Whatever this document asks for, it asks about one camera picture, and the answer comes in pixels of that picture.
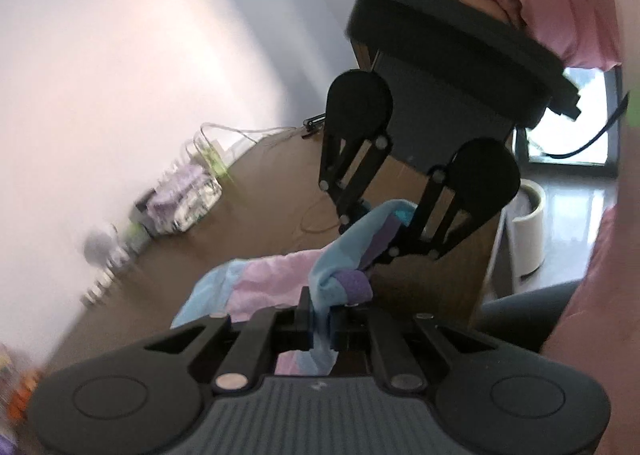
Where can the black office chair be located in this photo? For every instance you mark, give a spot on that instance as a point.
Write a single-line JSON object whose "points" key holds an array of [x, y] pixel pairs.
{"points": [[525, 310]]}

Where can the clear container of oranges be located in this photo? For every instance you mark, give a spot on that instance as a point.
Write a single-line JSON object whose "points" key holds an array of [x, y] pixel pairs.
{"points": [[22, 392]]}

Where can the white round-head robot toy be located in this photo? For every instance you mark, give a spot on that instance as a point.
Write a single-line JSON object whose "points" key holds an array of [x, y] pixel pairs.
{"points": [[100, 245]]}

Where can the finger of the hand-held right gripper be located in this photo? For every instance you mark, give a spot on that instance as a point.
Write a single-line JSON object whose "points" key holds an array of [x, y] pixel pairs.
{"points": [[345, 200], [407, 241]]}

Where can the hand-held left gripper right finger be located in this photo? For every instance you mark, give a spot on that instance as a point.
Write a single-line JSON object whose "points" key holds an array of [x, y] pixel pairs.
{"points": [[340, 330]]}

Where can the green spray bottle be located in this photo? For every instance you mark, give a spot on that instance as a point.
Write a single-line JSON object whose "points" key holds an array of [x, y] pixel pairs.
{"points": [[217, 162]]}

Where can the window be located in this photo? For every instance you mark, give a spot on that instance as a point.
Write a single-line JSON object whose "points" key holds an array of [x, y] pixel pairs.
{"points": [[565, 130]]}

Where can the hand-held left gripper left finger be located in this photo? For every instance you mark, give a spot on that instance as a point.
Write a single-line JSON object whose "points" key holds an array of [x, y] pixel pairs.
{"points": [[306, 322]]}

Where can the pink blue purple garment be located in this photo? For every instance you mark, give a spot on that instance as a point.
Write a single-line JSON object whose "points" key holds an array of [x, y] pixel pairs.
{"points": [[280, 280]]}

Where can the white cylindrical bin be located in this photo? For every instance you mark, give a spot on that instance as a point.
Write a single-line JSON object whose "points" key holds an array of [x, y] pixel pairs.
{"points": [[527, 245]]}

